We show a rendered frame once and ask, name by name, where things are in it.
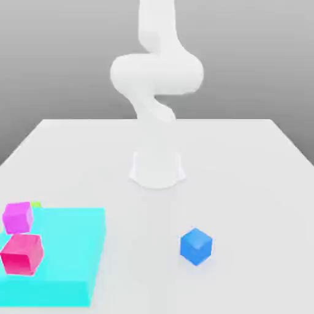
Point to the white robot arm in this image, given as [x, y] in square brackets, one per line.
[157, 71]

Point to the small blue cube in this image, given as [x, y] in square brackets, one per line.
[195, 246]

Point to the small green cube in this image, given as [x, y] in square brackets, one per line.
[36, 204]

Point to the small magenta cube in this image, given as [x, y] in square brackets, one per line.
[17, 218]

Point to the small pink cube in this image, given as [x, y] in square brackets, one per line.
[20, 255]

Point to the large cyan box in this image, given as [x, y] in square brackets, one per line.
[71, 245]

